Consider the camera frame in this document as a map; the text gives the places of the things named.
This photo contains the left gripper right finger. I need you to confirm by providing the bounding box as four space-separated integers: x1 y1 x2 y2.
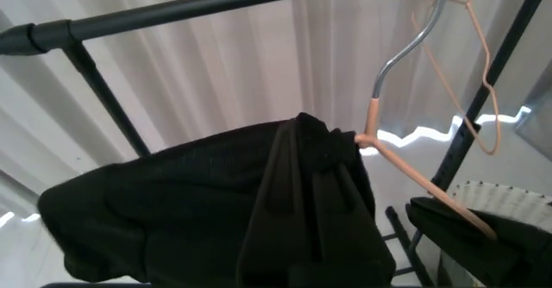
318 166 396 287

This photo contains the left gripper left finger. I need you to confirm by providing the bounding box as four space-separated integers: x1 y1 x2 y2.
235 117 321 287

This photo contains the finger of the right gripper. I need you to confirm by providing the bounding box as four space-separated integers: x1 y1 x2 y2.
467 209 552 288
405 196 518 288

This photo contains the black garment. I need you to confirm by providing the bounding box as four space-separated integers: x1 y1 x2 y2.
37 112 376 287

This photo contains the pink clothes hanger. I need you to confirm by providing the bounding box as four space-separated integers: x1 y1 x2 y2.
354 0 498 241
411 0 502 157

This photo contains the white laundry basket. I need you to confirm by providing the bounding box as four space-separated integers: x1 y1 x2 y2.
437 179 552 288

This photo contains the black clothes rack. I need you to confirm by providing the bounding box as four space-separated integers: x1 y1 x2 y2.
0 0 552 288

